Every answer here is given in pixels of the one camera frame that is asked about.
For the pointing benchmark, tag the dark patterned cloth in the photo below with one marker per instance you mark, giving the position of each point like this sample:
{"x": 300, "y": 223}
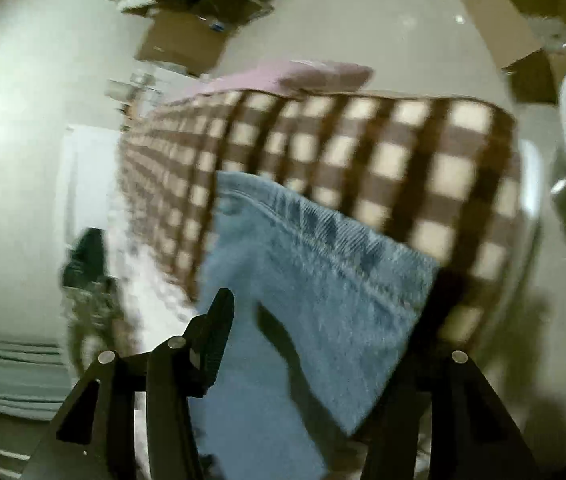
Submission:
{"x": 90, "y": 290}

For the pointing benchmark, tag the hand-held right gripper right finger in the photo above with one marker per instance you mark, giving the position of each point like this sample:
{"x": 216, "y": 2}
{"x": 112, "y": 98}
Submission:
{"x": 455, "y": 395}

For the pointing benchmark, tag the blue denim pants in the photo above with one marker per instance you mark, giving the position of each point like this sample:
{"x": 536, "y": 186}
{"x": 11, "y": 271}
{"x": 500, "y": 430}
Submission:
{"x": 313, "y": 300}

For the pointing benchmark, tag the pink pillow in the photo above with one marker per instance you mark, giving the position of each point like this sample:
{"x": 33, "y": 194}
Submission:
{"x": 303, "y": 77}

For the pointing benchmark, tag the large open cardboard box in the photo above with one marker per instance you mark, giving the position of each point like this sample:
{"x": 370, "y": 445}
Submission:
{"x": 523, "y": 30}

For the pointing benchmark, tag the brown cardboard box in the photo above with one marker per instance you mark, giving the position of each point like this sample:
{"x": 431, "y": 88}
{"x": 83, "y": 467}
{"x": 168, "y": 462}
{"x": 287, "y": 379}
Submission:
{"x": 183, "y": 42}

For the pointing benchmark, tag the brown checkered blanket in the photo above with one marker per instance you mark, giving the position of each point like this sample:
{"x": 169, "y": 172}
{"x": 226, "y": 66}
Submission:
{"x": 343, "y": 160}

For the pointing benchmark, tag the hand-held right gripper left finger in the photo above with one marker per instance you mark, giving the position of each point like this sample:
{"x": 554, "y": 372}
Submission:
{"x": 218, "y": 322}

